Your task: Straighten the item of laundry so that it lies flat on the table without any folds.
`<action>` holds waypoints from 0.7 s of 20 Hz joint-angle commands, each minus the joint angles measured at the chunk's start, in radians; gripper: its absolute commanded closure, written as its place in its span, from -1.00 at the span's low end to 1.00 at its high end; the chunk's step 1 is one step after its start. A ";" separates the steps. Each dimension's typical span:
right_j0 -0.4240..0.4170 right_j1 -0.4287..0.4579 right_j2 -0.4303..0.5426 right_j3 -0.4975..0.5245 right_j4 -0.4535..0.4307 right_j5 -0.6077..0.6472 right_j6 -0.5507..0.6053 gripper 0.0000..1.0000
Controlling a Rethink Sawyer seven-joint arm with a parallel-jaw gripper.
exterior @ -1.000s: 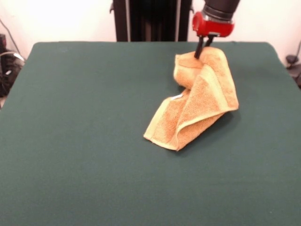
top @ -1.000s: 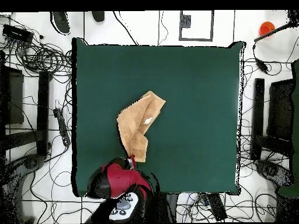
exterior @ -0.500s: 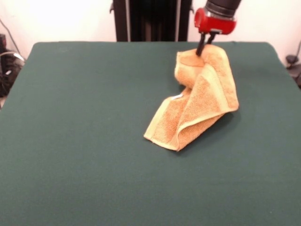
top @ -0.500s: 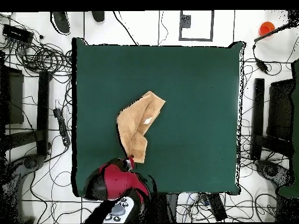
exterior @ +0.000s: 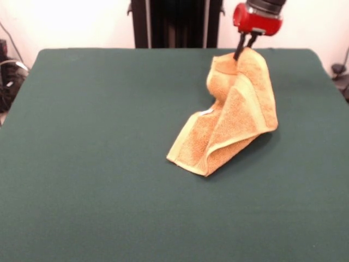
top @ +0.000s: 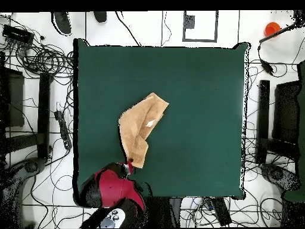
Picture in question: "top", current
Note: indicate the tan terry towel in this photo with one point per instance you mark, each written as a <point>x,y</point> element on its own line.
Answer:
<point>135,126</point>

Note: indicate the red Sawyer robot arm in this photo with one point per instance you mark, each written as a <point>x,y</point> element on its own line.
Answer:
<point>112,186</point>

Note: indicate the black power strip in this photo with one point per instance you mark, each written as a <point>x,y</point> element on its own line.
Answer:
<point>221,211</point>
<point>63,128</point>

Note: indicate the dark green table cloth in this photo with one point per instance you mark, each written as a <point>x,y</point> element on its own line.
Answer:
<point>202,119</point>

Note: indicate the grey stand base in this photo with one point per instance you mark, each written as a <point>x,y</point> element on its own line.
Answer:
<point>31,165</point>
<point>276,174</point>

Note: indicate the black stand bar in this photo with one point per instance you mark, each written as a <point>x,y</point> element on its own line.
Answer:
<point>264,114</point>
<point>44,114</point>

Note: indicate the dark box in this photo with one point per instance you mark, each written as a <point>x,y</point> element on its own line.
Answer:
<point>286,109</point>
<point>15,100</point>

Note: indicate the small dark shoe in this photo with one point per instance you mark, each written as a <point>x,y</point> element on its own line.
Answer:
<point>100,16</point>

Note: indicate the large dark shoe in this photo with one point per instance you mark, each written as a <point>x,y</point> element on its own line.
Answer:
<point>62,22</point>

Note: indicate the black power adapter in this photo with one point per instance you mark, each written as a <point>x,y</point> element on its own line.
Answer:
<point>266,67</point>

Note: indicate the black electronics box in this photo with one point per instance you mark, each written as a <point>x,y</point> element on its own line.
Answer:
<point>17,34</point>

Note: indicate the orange cup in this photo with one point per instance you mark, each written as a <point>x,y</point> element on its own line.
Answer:
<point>272,29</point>

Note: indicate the black rod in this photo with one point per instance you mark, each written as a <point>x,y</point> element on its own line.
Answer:
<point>276,33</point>

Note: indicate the grey square floor frame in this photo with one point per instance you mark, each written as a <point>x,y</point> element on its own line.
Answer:
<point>200,40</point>

